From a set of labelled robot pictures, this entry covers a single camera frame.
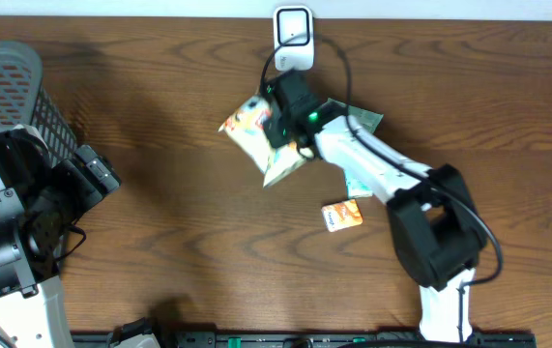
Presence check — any small teal tissue packet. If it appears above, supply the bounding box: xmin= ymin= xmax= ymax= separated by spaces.
xmin=344 ymin=171 xmax=373 ymax=199

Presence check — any white barcode scanner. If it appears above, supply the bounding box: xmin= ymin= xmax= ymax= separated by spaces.
xmin=273 ymin=5 xmax=314 ymax=72

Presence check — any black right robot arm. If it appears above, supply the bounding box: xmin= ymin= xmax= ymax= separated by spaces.
xmin=259 ymin=70 xmax=492 ymax=343

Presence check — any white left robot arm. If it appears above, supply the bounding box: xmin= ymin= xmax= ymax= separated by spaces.
xmin=0 ymin=125 xmax=121 ymax=347

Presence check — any grey plastic mesh basket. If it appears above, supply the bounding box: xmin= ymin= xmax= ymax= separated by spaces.
xmin=0 ymin=41 xmax=78 ymax=165

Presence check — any orange tissue packet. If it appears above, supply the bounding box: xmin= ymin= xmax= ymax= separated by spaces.
xmin=321 ymin=199 xmax=363 ymax=232

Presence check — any large teal wipes packet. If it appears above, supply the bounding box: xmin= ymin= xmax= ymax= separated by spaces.
xmin=321 ymin=99 xmax=384 ymax=133

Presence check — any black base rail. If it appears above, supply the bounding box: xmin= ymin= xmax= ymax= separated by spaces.
xmin=72 ymin=329 xmax=536 ymax=348

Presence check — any cream blue snack bag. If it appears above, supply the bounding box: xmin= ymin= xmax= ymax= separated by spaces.
xmin=218 ymin=95 xmax=315 ymax=188

